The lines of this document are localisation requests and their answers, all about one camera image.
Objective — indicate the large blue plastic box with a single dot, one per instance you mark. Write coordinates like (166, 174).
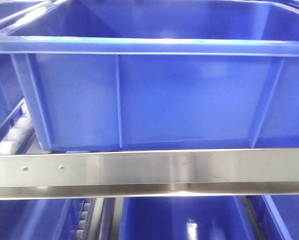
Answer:
(118, 75)

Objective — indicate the blue box lower middle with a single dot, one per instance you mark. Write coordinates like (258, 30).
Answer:
(185, 218)

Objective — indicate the blue box far left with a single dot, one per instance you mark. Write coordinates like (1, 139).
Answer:
(14, 14)

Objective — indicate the blue box lower right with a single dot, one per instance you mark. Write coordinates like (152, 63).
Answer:
(279, 217)

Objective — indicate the blue box lower left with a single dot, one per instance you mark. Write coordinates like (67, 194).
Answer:
(39, 219)

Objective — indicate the roller track lower shelf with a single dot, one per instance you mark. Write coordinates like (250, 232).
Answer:
(83, 211)

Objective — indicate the white roller track upper shelf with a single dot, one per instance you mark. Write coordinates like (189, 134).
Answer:
(17, 136)

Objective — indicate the steel upper shelf rail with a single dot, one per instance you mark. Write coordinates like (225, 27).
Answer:
(213, 172)

